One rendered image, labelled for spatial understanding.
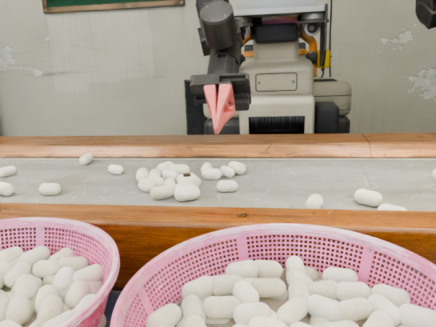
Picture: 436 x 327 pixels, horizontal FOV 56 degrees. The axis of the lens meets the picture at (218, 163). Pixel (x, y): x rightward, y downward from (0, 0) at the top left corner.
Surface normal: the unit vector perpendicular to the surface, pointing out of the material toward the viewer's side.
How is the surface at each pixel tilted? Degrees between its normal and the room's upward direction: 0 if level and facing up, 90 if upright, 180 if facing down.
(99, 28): 90
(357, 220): 0
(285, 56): 98
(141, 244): 90
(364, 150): 45
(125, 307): 75
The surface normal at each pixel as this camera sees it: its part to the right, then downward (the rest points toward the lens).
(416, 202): -0.04, -0.96
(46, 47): -0.12, 0.28
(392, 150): -0.14, -0.48
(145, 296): 0.90, -0.26
